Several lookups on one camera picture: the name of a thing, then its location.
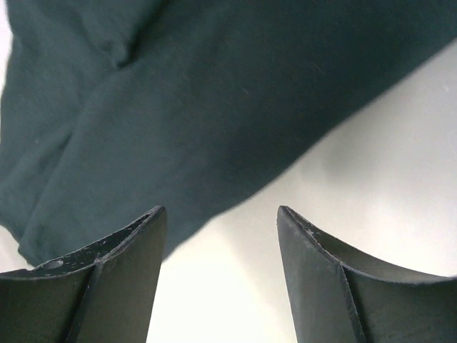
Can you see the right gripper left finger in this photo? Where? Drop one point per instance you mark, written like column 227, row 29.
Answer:
column 103, row 292

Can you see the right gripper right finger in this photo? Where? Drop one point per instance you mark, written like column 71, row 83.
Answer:
column 338, row 293

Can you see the black t-shirt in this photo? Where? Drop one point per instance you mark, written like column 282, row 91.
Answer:
column 113, row 107

